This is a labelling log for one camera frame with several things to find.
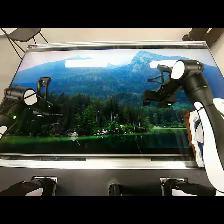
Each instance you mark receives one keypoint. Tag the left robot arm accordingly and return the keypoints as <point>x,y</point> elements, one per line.
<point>14,96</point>

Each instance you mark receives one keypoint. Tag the silver frame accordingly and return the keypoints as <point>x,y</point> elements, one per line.
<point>100,164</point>

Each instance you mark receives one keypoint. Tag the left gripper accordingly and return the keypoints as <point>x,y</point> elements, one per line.
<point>45,111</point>

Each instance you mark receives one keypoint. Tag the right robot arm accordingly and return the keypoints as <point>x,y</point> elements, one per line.
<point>197,83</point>

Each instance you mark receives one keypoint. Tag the white and blue garment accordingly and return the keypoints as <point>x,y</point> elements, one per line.
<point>198,136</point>

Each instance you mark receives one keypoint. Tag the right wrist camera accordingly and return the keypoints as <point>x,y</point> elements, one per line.
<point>163,68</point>

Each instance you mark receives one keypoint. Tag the black folding chair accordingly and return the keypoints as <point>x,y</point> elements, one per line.
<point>23,34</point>

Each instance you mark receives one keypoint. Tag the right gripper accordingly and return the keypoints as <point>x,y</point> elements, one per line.
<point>165,91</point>

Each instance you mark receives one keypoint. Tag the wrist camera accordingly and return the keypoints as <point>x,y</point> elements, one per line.
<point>163,68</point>
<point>44,80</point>

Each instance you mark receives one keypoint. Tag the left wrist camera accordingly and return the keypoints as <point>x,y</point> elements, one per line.
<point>44,80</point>

